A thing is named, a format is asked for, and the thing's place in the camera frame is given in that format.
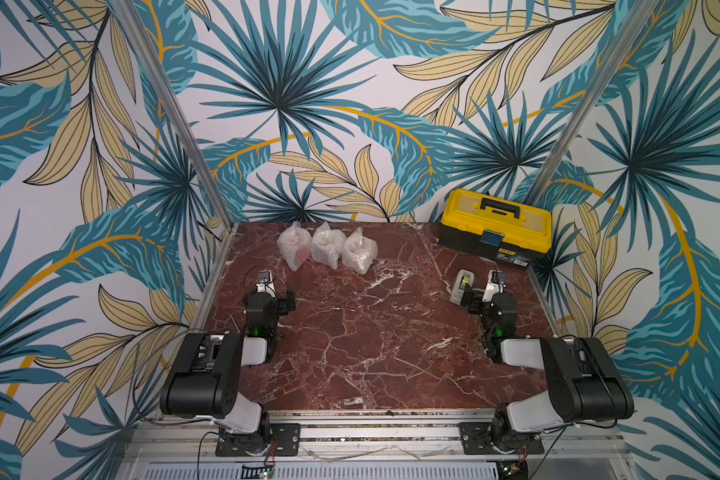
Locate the clear bubble wrap sheet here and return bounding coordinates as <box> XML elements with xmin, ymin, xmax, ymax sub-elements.
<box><xmin>341</xmin><ymin>227</ymin><xmax>378</xmax><ymax>275</ymax></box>
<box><xmin>277</xmin><ymin>221</ymin><xmax>312</xmax><ymax>272</ymax></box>
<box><xmin>311</xmin><ymin>222</ymin><xmax>347</xmax><ymax>270</ymax></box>

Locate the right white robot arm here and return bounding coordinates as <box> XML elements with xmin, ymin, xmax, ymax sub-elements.
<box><xmin>480</xmin><ymin>292</ymin><xmax>634</xmax><ymax>440</ymax></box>

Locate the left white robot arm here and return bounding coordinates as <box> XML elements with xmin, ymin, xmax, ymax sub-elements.
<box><xmin>159</xmin><ymin>286</ymin><xmax>296</xmax><ymax>435</ymax></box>

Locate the small green white box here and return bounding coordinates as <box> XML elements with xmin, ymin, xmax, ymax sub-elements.
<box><xmin>450</xmin><ymin>269</ymin><xmax>475</xmax><ymax>305</ymax></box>

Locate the yellow black toolbox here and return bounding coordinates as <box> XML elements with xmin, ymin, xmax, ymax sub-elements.
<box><xmin>439</xmin><ymin>189</ymin><xmax>553</xmax><ymax>268</ymax></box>

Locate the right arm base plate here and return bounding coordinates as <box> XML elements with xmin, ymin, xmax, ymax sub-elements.
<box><xmin>458</xmin><ymin>422</ymin><xmax>545</xmax><ymax>457</ymax></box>

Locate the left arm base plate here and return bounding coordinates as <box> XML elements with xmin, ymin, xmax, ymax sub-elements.
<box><xmin>215</xmin><ymin>421</ymin><xmax>301</xmax><ymax>458</ymax></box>

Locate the front aluminium rail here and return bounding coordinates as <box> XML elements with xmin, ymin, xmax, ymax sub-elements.
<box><xmin>115</xmin><ymin>409</ymin><xmax>636</xmax><ymax>479</ymax></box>

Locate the right aluminium frame post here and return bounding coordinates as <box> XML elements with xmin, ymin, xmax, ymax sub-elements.
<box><xmin>524</xmin><ymin>1</ymin><xmax>658</xmax><ymax>205</ymax></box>

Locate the aluminium frame post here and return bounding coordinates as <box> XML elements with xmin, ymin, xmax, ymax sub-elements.
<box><xmin>524</xmin><ymin>1</ymin><xmax>658</xmax><ymax>205</ymax></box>
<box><xmin>111</xmin><ymin>0</ymin><xmax>237</xmax><ymax>231</ymax></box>

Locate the left aluminium frame post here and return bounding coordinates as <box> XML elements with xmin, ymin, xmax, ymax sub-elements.
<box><xmin>111</xmin><ymin>0</ymin><xmax>237</xmax><ymax>231</ymax></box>

